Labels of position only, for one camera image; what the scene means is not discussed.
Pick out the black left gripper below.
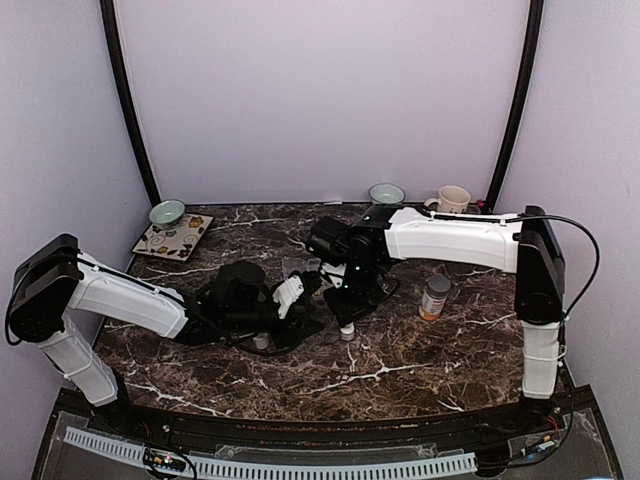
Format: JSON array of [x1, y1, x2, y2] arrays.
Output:
[[223, 287, 326, 350]]

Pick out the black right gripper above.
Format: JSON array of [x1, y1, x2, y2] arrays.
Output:
[[323, 260, 387, 326]]

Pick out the white pill bottle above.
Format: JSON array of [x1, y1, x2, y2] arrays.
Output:
[[340, 324, 355, 342], [252, 333, 270, 350]]

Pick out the clear plastic pill organizer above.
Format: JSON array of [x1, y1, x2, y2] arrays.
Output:
[[281, 257, 321, 279]]

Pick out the orange pill bottle grey cap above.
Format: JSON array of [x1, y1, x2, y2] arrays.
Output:
[[419, 274, 451, 321]]

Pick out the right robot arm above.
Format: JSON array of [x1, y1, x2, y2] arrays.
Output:
[[305, 204, 570, 434]]

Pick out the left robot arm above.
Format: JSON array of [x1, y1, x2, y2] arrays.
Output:
[[5, 234, 324, 436]]

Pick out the white pill bottle front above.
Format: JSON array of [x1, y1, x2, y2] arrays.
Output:
[[252, 333, 270, 350]]

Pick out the small teal patterned bowl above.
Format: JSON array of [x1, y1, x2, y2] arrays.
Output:
[[368, 183, 405, 205]]

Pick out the cream ceramic mug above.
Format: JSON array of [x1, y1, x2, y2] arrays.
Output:
[[423, 185, 471, 214]]

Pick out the square floral ceramic plate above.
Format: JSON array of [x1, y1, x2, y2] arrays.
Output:
[[132, 214, 214, 262]]

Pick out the teal bowl on plate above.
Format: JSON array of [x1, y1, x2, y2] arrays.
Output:
[[149, 199, 186, 230]]

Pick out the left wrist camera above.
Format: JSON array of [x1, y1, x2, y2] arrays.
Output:
[[272, 271, 322, 320]]

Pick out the white slotted cable duct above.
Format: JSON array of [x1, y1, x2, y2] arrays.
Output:
[[63, 427, 478, 479]]

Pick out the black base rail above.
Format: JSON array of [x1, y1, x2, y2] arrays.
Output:
[[49, 384, 596, 451]]

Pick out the black right frame post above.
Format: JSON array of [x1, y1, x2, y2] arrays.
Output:
[[483, 0, 544, 213]]

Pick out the black frame post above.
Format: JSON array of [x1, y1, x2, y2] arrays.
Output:
[[483, 0, 544, 213], [100, 0, 161, 206]]

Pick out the black left frame post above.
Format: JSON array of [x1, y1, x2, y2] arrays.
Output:
[[100, 0, 161, 206]]

